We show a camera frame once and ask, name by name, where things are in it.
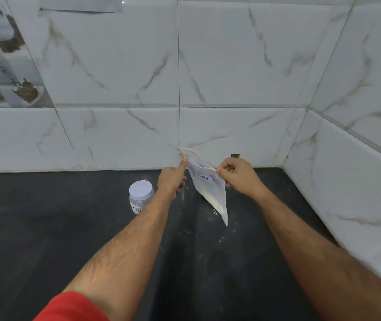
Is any person's right forearm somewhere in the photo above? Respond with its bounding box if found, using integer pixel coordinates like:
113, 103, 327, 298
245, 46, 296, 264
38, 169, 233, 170
251, 184, 381, 321

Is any person's right hand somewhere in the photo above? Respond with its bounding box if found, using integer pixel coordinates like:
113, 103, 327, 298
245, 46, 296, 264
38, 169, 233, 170
216, 158, 262, 198

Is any person's left hand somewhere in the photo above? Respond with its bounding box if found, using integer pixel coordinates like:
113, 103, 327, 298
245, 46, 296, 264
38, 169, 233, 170
157, 156, 188, 200

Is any clear jar with white lid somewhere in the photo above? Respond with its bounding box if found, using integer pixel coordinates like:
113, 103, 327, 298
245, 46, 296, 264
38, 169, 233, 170
129, 180, 155, 215

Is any decorative spice picture tile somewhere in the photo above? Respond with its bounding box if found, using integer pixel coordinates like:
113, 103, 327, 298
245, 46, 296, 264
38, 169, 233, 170
0, 0, 54, 109

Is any clear zip bag of powder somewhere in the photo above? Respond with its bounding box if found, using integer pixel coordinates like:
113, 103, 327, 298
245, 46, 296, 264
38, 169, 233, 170
176, 147, 229, 228

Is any red sleeve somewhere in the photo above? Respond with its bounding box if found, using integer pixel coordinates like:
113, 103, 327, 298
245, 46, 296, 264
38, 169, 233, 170
33, 291, 111, 321

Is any person's left forearm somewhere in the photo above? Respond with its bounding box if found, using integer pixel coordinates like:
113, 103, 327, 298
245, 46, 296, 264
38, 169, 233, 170
62, 189, 177, 321

